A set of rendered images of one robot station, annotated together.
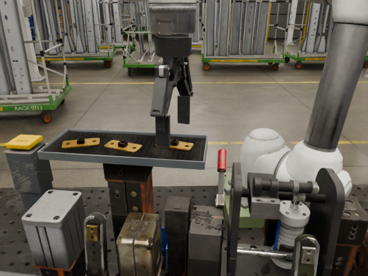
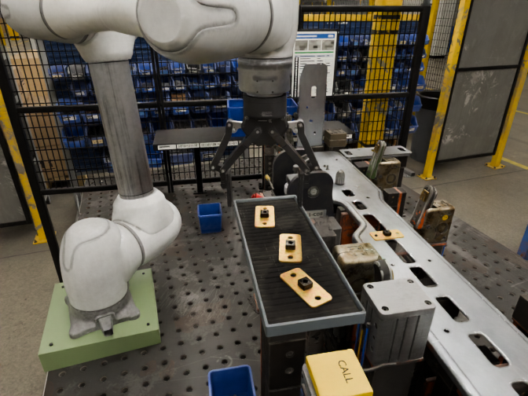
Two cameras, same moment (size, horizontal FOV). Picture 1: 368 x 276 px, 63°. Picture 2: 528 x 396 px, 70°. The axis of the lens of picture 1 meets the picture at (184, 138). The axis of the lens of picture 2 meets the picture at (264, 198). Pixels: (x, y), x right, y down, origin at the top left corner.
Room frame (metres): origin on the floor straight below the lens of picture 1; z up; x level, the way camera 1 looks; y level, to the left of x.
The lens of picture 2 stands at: (0.83, 0.64, 1.53)
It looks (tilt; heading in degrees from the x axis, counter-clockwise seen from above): 27 degrees down; 252
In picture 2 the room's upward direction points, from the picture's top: straight up
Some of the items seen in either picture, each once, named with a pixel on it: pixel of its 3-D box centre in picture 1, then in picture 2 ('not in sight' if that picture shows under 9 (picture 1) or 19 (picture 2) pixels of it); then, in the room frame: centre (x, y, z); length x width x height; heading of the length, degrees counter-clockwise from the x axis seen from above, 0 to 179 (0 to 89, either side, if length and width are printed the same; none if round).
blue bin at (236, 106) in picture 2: not in sight; (261, 116); (0.32, -0.97, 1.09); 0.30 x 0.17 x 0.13; 167
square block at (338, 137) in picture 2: not in sight; (332, 169); (0.04, -0.77, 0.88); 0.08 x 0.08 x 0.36; 83
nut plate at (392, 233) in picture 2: not in sight; (386, 233); (0.26, -0.05, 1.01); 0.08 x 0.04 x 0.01; 173
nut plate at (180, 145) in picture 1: (174, 143); (264, 214); (0.63, 0.02, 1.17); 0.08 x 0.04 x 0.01; 72
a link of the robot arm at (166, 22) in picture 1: (172, 21); (265, 75); (0.63, 0.02, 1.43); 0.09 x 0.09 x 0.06
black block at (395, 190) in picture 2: not in sight; (388, 227); (0.06, -0.30, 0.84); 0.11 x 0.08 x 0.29; 173
